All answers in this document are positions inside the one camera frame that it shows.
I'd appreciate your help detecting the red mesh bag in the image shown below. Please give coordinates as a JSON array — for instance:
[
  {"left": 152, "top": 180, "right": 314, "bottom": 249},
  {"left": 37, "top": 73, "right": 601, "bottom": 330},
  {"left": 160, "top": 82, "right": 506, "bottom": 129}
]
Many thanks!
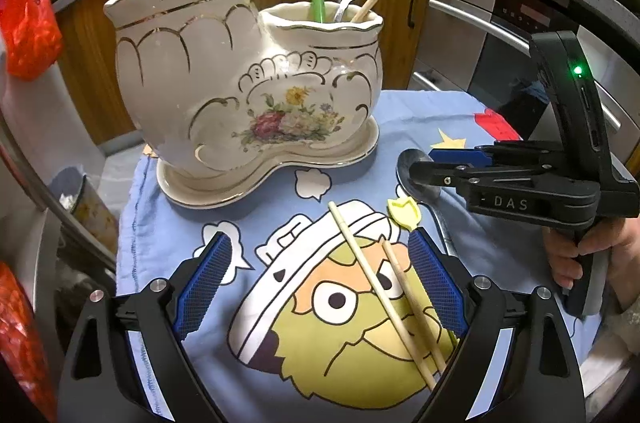
[{"left": 0, "top": 260, "right": 57, "bottom": 423}]

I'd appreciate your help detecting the stainless steel oven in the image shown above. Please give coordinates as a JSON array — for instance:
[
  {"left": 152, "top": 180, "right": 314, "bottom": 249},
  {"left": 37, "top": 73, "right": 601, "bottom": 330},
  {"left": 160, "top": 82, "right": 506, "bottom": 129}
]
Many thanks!
[{"left": 410, "top": 0, "right": 640, "bottom": 154}]

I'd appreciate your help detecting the blue cartoon printed cloth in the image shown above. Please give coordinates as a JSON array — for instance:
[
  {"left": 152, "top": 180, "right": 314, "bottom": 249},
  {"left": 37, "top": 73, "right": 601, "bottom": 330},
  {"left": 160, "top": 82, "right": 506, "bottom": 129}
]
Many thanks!
[{"left": 115, "top": 89, "right": 621, "bottom": 423}]

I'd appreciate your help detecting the cream floral ceramic utensil holder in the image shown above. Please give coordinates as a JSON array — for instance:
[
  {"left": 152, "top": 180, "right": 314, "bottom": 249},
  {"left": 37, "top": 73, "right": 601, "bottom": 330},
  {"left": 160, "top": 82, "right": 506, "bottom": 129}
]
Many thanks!
[{"left": 103, "top": 0, "right": 385, "bottom": 184}]

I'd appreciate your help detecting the curved chrome rail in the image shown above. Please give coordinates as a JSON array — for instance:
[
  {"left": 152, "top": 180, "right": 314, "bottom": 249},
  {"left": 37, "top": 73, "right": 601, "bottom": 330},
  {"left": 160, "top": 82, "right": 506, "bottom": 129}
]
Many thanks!
[{"left": 0, "top": 113, "right": 119, "bottom": 275}]

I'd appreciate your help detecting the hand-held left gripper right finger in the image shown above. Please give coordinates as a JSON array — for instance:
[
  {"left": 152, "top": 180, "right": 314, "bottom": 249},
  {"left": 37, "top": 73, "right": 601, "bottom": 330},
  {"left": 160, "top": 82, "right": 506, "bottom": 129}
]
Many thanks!
[{"left": 407, "top": 227, "right": 586, "bottom": 423}]

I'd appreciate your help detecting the person's right hand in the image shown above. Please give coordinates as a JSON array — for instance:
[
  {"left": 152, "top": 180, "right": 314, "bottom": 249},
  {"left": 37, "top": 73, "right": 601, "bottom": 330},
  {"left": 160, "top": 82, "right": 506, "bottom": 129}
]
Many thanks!
[{"left": 542, "top": 213, "right": 640, "bottom": 314}]

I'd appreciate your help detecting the cream ceramic saucer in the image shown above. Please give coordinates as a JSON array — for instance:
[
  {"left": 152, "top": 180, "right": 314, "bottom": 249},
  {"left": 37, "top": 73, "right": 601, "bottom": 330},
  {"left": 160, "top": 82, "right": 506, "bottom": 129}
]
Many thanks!
[{"left": 156, "top": 116, "right": 379, "bottom": 209}]

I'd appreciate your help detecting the trash bin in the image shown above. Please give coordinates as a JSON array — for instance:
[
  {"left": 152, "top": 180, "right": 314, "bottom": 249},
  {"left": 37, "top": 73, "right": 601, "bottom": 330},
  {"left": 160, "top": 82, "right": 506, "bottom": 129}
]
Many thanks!
[{"left": 50, "top": 167, "right": 122, "bottom": 270}]

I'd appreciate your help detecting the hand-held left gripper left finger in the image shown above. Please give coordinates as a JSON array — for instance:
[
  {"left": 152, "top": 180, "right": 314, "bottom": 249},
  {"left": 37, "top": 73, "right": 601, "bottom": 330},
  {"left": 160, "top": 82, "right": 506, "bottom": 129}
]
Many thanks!
[{"left": 59, "top": 230, "right": 236, "bottom": 423}]

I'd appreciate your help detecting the large silver spoon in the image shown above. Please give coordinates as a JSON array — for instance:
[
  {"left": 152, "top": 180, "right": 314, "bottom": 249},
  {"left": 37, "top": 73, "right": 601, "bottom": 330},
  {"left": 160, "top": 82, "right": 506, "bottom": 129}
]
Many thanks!
[{"left": 395, "top": 148, "right": 458, "bottom": 254}]

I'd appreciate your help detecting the hanging red plastic bag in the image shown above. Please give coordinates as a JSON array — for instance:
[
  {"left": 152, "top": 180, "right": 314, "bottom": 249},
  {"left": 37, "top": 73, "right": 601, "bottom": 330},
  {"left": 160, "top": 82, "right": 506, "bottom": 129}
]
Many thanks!
[{"left": 0, "top": 0, "right": 63, "bottom": 79}]

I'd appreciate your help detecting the wooden kitchen cabinet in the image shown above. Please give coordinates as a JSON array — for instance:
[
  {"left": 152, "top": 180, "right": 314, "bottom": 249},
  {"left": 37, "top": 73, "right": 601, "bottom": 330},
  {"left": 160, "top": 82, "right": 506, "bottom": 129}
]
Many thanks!
[{"left": 55, "top": 0, "right": 437, "bottom": 145}]

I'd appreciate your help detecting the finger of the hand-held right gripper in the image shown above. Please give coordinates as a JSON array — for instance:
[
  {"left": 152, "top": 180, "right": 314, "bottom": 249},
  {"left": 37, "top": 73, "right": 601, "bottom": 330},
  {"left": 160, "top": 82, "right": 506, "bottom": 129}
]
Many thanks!
[
  {"left": 429, "top": 141, "right": 559, "bottom": 169},
  {"left": 409, "top": 160, "right": 547, "bottom": 200}
]

